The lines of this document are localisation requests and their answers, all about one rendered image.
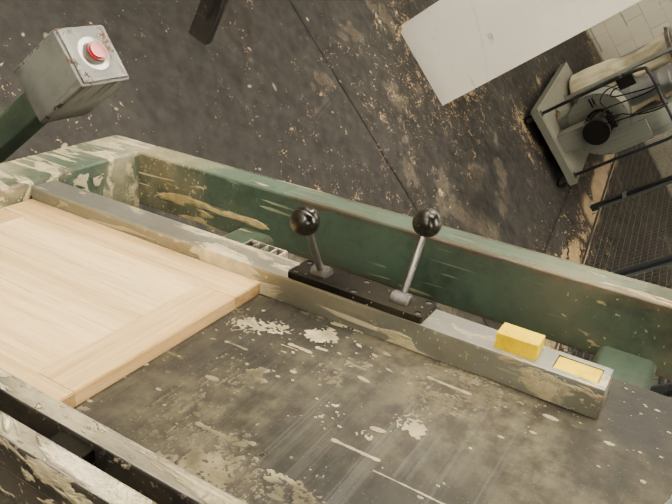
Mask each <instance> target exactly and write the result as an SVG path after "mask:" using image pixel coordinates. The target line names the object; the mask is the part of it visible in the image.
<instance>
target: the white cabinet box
mask: <svg viewBox="0 0 672 504"><path fill-rule="evenodd" d="M640 1H641V0H439V1H437V2H436V3H434V4H433V5H431V6H430V7H428V8H427V9H425V10H424V11H422V12H421V13H419V14H418V15H416V16H415V17H413V18H412V19H410V20H409V21H407V22H406V23H404V24H403V25H401V26H400V27H399V28H400V30H401V34H402V36H403V38H404V39H405V41H406V43H407V45H408V46H409V48H410V50H411V52H412V53H413V55H414V57H415V59H416V60H417V62H418V64H419V66H420V67H421V69H422V71H423V73H424V74H425V76H426V78H427V80H428V81H429V83H430V85H431V86H432V88H433V90H434V92H435V93H436V95H437V97H438V99H439V100H440V102H441V104H442V106H443V105H445V104H447V103H449V102H451V101H452V100H454V99H456V98H458V97H460V96H462V95H464V94H466V93H468V92H469V91H471V90H473V89H475V88H477V87H479V86H481V85H483V84H485V83H486V82H488V81H490V80H492V79H494V78H496V77H498V76H500V75H502V74H503V73H505V72H507V71H509V70H511V69H513V68H515V67H517V66H519V65H520V64H522V63H524V62H526V61H528V60H530V59H532V58H534V57H536V56H537V55H539V54H541V53H543V52H545V51H547V50H549V49H551V48H553V47H554V46H556V45H558V44H560V43H562V42H564V41H566V40H568V39H570V38H572V37H573V36H575V35H577V34H579V33H581V32H583V31H585V30H587V29H589V28H590V27H592V26H594V25H596V24H598V23H600V22H602V21H604V20H606V19H607V18H609V17H611V16H613V15H615V14H617V13H619V12H621V11H623V10H624V9H626V8H628V7H630V6H632V5H634V4H636V3H638V2H640Z"/></svg>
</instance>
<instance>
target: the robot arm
mask: <svg viewBox="0 0 672 504"><path fill-rule="evenodd" d="M228 1H229V0H200V2H199V5H198V8H197V10H196V13H195V16H194V18H193V21H192V24H191V26H190V29H189V32H188V33H189V34H190V35H191V36H193V37H194V38H195V39H197V40H198V41H199V42H201V43H202V44H203V45H208V44H211V43H212V41H213V38H214V36H215V34H216V31H217V29H218V26H219V24H220V21H221V19H222V16H223V14H224V11H225V9H226V6H227V4H228Z"/></svg>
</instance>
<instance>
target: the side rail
mask: <svg viewBox="0 0 672 504"><path fill-rule="evenodd" d="M137 156H138V164H139V175H138V177H139V197H140V203H141V204H144V205H147V206H150V207H153V208H156V209H159V210H162V211H165V212H168V213H171V214H174V215H177V216H180V217H183V218H186V219H189V220H192V221H195V222H198V223H201V224H204V225H207V226H210V227H213V228H216V229H219V230H222V231H225V232H228V233H231V232H233V231H235V230H237V229H240V228H246V229H250V230H253V231H256V232H259V233H262V234H265V235H268V236H270V237H271V238H272V239H273V242H274V247H277V248H280V249H283V250H286V251H288V253H290V254H293V255H296V256H299V257H302V258H305V259H308V260H312V261H314V260H313V257H312V253H311V250H310V247H309V244H308V241H307V238H306V236H300V235H298V234H296V233H295V232H294V231H293V230H292V228H291V226H290V216H291V214H292V212H293V211H294V210H295V209H296V208H298V207H300V206H310V207H312V208H314V209H315V210H316V211H317V212H318V214H319V216H320V226H319V228H318V230H317V231H316V232H315V233H314V237H315V241H316V244H317V247H318V250H319V253H320V256H321V260H322V263H323V265H326V266H329V267H332V268H335V269H338V270H341V271H344V272H347V273H350V274H353V275H356V276H359V277H362V278H365V279H368V280H371V281H374V282H377V283H380V284H383V285H386V286H389V287H392V288H395V289H398V290H401V287H402V284H403V281H404V278H405V275H406V272H407V269H408V266H409V263H410V260H411V257H412V254H413V251H414V248H415V245H416V243H417V240H418V237H419V235H418V234H417V233H416V232H415V231H414V229H413V225H412V220H413V217H411V216H407V215H404V214H400V213H396V212H393V211H389V210H386V209H382V208H378V207H375V206H371V205H368V204H364V203H360V202H357V201H353V200H350V199H346V198H342V197H339V196H335V195H332V194H328V193H325V192H321V191H317V190H314V189H310V188H307V187H303V186H299V185H296V184H292V183H289V182H285V181H281V180H278V179H274V178H271V177H267V176H264V175H260V174H256V173H253V172H249V171H246V170H242V169H238V168H235V167H231V166H228V165H224V164H220V163H217V162H213V161H210V160H206V159H202V158H199V157H195V156H192V155H188V154H185V153H181V152H177V151H174V150H170V149H167V148H163V147H159V146H157V147H153V148H150V149H146V150H143V151H139V152H138V153H137ZM408 293H410V294H413V295H416V296H419V297H422V298H425V299H428V300H431V301H434V302H437V303H440V304H443V305H446V306H449V307H452V308H455V309H458V310H461V311H464V312H467V313H470V314H473V315H476V316H479V317H482V318H485V319H488V320H491V321H494V322H497V323H500V324H504V323H505V322H506V323H509V324H512V325H515V326H518V327H521V328H524V329H527V330H530V331H533V332H536V333H539V334H542V335H545V339H548V340H551V341H554V342H557V343H560V344H563V345H566V346H569V347H572V348H575V349H578V350H581V351H584V352H587V353H590V354H593V355H595V354H596V352H597V350H598V349H599V347H601V346H609V347H612V348H615V349H618V350H621V351H624V352H627V353H630V354H633V355H636V356H639V357H642V358H645V359H648V360H651V361H653V362H654V363H655V364H656V372H655V376H658V377H661V378H664V379H667V380H670V381H672V289H669V288H666V287H662V286H658V285H655V284H651V283H648V282H644V281H640V280H637V279H633V278H630V277H626V276H622V275H619V274H615V273H612V272H608V271H605V270H601V269H597V268H594V267H590V266H587V265H583V264H579V263H576V262H572V261H569V260H565V259H561V258H558V257H554V256H551V255H547V254H544V253H540V252H536V251H533V250H529V249H526V248H522V247H518V246H515V245H511V244H508V243H504V242H500V241H497V240H493V239H490V238H486V237H482V236H479V235H475V234H472V233H468V232H465V231H461V230H457V229H454V228H450V227H447V226H443V225H442V227H441V230H440V231H439V233H438V234H437V235H435V236H433V237H429V238H426V240H425V243H424V246H423V249H422V252H421V255H420V258H419V261H418V264H417V267H416V270H415V273H414V276H413V279H412V282H411V285H410V288H409V291H408Z"/></svg>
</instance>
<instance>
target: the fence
mask: <svg viewBox="0 0 672 504"><path fill-rule="evenodd" d="M31 191H32V199H34V200H36V201H39V202H42V203H45V204H47V205H50V206H53V207H55V208H58V209H61V210H64V211H66V212H69V213H72V214H75V215H77V216H80V217H83V218H86V219H88V220H91V221H94V222H96V223H99V224H102V225H105V226H107V227H110V228H113V229H116V230H118V231H121V232H124V233H127V234H129V235H132V236H135V237H137V238H140V239H143V240H146V241H148V242H151V243H154V244H157V245H159V246H162V247H165V248H168V249H170V250H173V251H176V252H178V253H181V254H184V255H187V256H189V257H192V258H195V259H198V260H200V261H203V262H206V263H209V264H211V265H214V266H217V267H219V268H222V269H225V270H228V271H230V272H233V273H236V274H239V275H241V276H244V277H247V278H250V279H252V280H255V281H258V282H260V294H263V295H265V296H268V297H271V298H273V299H276V300H279V301H281V302H284V303H287V304H289V305H292V306H295V307H297V308H300V309H303V310H305V311H308V312H311V313H313V314H316V315H319V316H321V317H324V318H327V319H329V320H332V321H335V322H337V323H340V324H343V325H345V326H348V327H351V328H353V329H356V330H359V331H361V332H364V333H367V334H369V335H372V336H375V337H377V338H380V339H383V340H385V341H388V342H391V343H393V344H396V345H399V346H401V347H404V348H407V349H409V350H412V351H415V352H417V353H420V354H423V355H425V356H428V357H431V358H433V359H436V360H439V361H441V362H444V363H447V364H449V365H452V366H455V367H457V368H460V369H463V370H465V371H468V372H471V373H473V374H476V375H479V376H481V377H484V378H487V379H489V380H492V381H495V382H497V383H500V384H503V385H505V386H508V387H511V388H513V389H516V390H519V391H521V392H524V393H527V394H529V395H532V396H535V397H537V398H540V399H543V400H545V401H548V402H551V403H553V404H556V405H559V406H561V407H564V408H567V409H569V410H572V411H575V412H577V413H580V414H583V415H586V416H588V417H591V418H594V419H598V416H599V414H600V412H601V409H602V407H603V404H604V402H605V400H606V397H607V394H608V390H609V387H610V383H611V380H612V377H613V373H614V370H613V369H611V368H608V367H605V366H602V365H599V364H596V363H593V362H590V361H587V360H584V359H581V358H578V357H575V356H572V355H569V354H566V353H563V352H561V351H558V350H555V349H552V348H549V347H546V346H543V350H542V353H541V354H540V356H539V357H538V359H537V360H536V361H533V360H530V359H528V358H525V357H522V356H519V355H516V354H513V353H511V352H508V351H505V350H502V349H499V348H496V347H494V344H495V338H496V333H497V332H498V330H496V329H493V328H490V327H487V326H484V325H481V324H478V323H475V322H472V321H469V320H466V319H463V318H460V317H457V316H454V315H451V314H449V313H446V312H443V311H440V310H437V309H436V310H435V311H434V312H433V313H432V314H431V315H430V316H429V317H428V318H427V319H426V320H425V321H424V322H422V323H421V324H418V323H415V322H412V321H409V320H407V319H404V318H401V317H398V316H395V315H392V314H390V313H387V312H384V311H381V310H378V309H375V308H373V307H370V306H367V305H364V304H361V303H358V302H356V301H353V300H350V299H347V298H344V297H342V296H339V295H336V294H333V293H330V292H327V291H325V290H322V289H319V288H316V287H313V286H310V285H308V284H305V283H302V282H299V281H296V280H294V279H291V278H288V271H289V270H290V269H292V268H294V267H295V266H297V265H299V264H300V263H298V262H295V261H292V260H289V259H286V258H283V257H281V256H278V255H275V254H272V253H269V252H266V251H263V250H260V249H257V248H254V247H251V246H248V245H245V244H242V243H239V242H236V241H233V240H230V239H227V238H225V237H222V236H219V235H216V234H213V233H210V232H207V231H204V230H201V229H198V228H195V227H192V226H189V225H186V224H183V223H180V222H177V221H174V220H171V219H169V218H166V217H163V216H160V215H157V214H154V213H151V212H148V211H145V210H142V209H139V208H136V207H133V206H130V205H127V204H124V203H121V202H118V201H115V200H113V199H110V198H107V197H104V196H101V195H98V194H95V193H92V192H89V191H86V190H83V189H80V188H77V187H74V186H71V185H68V184H65V183H62V182H59V181H57V180H54V181H51V182H47V183H44V184H40V185H37V186H33V187H31ZM560 356H561V357H564V358H567V359H570V360H573V361H576V362H578V363H581V364H584V365H587V366H590V367H593V368H596V369H599V370H602V371H603V374H602V377H601V379H600V381H599V383H596V382H593V381H590V380H587V379H585V378H582V377H579V376H576V375H573V374H570V373H567V372H565V371H562V370H559V369H556V368H553V367H554V365H555V363H556V361H557V360H558V358H559V357H560Z"/></svg>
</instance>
